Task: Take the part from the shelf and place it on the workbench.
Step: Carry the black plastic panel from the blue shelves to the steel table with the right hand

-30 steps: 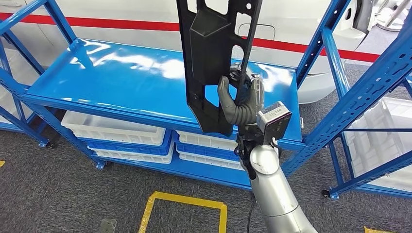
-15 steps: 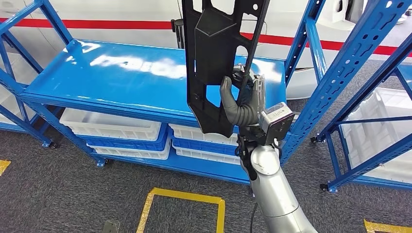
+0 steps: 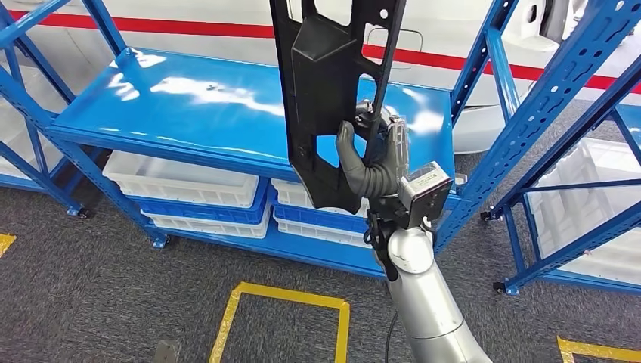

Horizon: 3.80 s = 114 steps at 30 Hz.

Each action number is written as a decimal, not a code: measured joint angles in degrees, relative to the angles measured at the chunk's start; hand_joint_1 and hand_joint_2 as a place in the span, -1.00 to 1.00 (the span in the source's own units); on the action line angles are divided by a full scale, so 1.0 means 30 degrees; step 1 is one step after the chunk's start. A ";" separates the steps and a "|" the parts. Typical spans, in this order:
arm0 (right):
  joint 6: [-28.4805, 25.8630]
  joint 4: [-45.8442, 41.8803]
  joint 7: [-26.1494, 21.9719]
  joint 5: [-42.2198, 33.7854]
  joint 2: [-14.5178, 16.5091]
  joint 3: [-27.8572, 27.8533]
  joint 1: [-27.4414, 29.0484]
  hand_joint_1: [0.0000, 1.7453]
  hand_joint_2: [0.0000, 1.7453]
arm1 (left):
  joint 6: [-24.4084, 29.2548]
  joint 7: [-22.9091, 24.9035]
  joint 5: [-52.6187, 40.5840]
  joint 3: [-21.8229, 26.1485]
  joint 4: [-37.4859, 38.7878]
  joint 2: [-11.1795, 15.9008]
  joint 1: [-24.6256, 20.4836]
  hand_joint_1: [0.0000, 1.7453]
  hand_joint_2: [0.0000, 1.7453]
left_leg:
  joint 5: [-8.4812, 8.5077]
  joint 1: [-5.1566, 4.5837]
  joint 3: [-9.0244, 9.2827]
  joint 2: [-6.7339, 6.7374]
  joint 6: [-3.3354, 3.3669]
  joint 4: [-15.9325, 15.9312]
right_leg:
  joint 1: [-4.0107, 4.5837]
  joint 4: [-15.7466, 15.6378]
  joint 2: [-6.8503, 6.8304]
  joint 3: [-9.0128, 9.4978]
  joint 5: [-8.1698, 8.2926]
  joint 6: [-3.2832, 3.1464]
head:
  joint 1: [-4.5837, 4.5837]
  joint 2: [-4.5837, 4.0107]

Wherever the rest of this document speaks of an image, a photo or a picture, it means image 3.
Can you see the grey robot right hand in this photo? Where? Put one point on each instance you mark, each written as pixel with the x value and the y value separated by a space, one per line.
pixel 350 160

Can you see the long black plastic part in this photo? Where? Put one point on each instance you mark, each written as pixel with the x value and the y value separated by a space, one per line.
pixel 320 75

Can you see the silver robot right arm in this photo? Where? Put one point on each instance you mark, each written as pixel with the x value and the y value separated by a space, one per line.
pixel 425 300

